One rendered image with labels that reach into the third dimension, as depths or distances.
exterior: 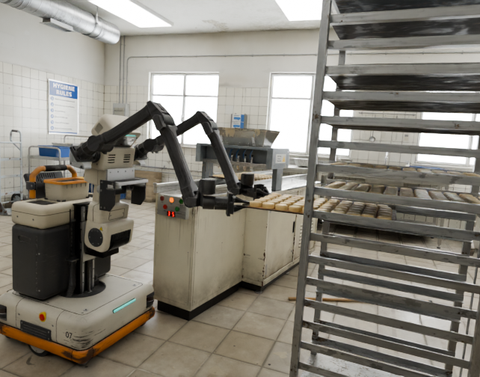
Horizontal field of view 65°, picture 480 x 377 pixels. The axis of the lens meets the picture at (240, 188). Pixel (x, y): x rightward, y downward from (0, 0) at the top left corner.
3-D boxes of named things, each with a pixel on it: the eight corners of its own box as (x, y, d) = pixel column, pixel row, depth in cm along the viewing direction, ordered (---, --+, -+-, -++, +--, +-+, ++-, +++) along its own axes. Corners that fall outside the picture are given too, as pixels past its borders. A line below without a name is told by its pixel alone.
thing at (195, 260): (207, 280, 325) (213, 178, 314) (241, 290, 309) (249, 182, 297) (150, 310, 265) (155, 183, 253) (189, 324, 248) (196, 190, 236)
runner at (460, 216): (323, 203, 183) (324, 197, 182) (324, 203, 185) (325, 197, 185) (475, 222, 158) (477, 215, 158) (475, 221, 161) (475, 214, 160)
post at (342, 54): (309, 359, 196) (342, 16, 174) (311, 356, 198) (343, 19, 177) (315, 360, 195) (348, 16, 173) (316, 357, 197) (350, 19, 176)
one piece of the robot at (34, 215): (8, 313, 213) (7, 166, 202) (82, 282, 263) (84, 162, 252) (51, 328, 200) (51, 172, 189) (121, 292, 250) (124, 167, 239)
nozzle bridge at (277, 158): (214, 179, 351) (217, 143, 347) (286, 189, 316) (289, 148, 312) (194, 182, 323) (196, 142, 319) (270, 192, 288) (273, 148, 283)
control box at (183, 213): (160, 213, 254) (161, 193, 252) (188, 218, 242) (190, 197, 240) (156, 214, 251) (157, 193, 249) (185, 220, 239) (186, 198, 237)
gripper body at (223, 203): (229, 213, 165) (212, 212, 164) (231, 190, 163) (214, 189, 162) (231, 216, 158) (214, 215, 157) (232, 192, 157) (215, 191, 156)
